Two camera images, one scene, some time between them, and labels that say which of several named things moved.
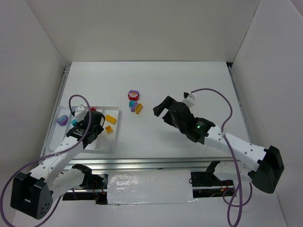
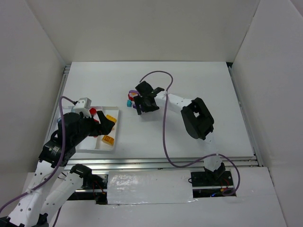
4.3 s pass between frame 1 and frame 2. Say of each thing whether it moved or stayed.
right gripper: moved
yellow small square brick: moved
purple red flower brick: stayed
